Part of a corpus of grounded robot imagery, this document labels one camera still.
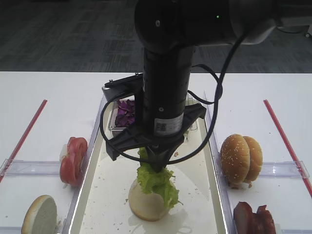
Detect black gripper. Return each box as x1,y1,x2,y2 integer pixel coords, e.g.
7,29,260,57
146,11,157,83
105,103,206,172

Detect green lettuce leaf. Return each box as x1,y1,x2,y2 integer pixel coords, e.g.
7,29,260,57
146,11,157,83
137,162,182,209

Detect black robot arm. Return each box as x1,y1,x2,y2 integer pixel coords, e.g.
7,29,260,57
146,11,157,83
103,0,312,171

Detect rear tomato slice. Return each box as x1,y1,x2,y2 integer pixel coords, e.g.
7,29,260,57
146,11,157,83
67,136,88,159

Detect tomato slice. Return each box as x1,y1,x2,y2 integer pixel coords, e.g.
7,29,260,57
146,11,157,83
59,152,85,187
67,136,88,159

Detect front tomato slice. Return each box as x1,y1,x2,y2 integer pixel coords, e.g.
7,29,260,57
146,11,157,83
59,152,85,187

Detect front meat slice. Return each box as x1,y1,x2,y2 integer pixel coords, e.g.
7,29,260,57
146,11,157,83
234,202,256,234

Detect meat slice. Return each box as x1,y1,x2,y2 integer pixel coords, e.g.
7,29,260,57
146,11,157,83
253,205,276,234
234,202,256,234

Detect rear meat slice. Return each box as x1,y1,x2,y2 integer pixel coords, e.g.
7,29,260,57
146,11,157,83
253,205,276,234

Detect bottom bun on tray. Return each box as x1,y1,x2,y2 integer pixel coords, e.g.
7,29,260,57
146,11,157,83
128,179,170,221

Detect purple cabbage leaves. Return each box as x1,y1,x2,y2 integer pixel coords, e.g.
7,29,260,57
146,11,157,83
115,99,135,128

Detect clear plastic container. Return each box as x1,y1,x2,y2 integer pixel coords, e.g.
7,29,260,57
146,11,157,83
108,91,198,143

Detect white metal tray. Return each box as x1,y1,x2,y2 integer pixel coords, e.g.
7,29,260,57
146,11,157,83
63,100,233,234

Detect front sesame bun top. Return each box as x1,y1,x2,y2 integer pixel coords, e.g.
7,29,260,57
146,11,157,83
220,134,251,185

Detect sesame bun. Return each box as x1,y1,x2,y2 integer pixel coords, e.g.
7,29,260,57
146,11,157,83
220,134,251,185
244,136,263,184

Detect rear sesame bun top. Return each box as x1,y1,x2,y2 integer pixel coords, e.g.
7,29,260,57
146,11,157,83
244,136,263,184

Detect left long clear divider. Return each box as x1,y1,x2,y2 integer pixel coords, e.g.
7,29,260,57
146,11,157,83
61,96,107,234

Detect right red strip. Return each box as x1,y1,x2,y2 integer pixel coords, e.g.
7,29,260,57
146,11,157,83
263,99,312,196

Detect red strip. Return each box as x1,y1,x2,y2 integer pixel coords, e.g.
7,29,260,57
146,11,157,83
263,99,312,196
0,99,48,182

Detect left red strip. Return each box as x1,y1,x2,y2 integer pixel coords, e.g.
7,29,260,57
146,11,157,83
0,99,48,182

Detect upright bun half left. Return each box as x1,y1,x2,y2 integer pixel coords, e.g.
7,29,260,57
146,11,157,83
21,195,57,234

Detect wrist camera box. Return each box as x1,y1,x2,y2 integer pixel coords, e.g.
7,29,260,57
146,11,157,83
102,73,143,99

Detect black cable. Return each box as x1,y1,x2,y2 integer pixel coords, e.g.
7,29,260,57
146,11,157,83
99,21,254,166

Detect right upper clear rail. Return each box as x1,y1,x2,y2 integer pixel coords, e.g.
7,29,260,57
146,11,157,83
259,161,310,179

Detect clear rail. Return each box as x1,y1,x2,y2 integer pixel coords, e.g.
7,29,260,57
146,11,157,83
259,161,310,179
0,159,61,176
0,227,21,234
275,224,312,234

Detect right lower clear rail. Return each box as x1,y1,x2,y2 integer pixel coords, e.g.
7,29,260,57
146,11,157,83
275,224,312,234

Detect left upper clear rail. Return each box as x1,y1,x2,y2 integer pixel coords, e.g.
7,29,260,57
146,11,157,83
0,159,61,176

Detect left lower clear rail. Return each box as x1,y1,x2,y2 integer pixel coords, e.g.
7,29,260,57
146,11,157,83
0,227,21,234

